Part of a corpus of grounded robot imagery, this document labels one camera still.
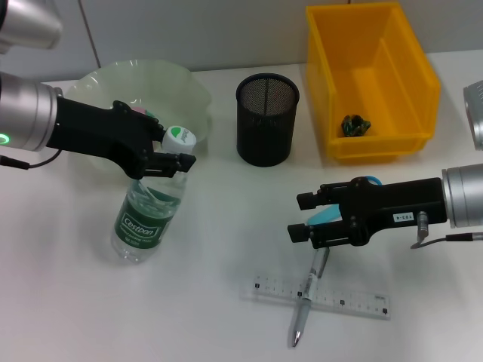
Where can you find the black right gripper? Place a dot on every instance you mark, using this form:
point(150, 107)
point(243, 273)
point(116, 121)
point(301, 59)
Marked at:
point(396, 203)

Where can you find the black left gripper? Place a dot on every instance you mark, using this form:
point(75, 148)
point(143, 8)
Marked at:
point(105, 135)

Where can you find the pink toy peach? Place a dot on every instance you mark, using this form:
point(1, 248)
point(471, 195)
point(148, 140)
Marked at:
point(139, 110)

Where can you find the clear green-label water bottle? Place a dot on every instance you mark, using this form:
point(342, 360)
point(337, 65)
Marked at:
point(143, 226)

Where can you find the green plastic wrapper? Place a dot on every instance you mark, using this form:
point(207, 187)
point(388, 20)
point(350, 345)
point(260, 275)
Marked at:
point(354, 126)

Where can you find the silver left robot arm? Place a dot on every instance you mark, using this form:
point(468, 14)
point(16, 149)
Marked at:
point(26, 113)

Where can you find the blue scissors with cover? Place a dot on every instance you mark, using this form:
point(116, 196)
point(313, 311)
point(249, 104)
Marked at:
point(324, 215)

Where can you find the green wavy glass fruit plate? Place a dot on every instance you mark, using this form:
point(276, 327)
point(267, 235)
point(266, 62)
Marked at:
point(181, 94)

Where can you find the transparent plastic ruler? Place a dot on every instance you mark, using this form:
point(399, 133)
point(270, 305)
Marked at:
point(354, 301)

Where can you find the black mesh pen holder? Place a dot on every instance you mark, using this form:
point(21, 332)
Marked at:
point(264, 139)

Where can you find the silver ballpoint pen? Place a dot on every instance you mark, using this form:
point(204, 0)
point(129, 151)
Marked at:
point(303, 313)

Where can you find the yellow plastic bin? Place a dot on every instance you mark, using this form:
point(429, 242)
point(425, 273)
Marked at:
point(377, 94)

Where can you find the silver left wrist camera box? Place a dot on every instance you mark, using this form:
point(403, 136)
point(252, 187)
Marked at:
point(30, 22)

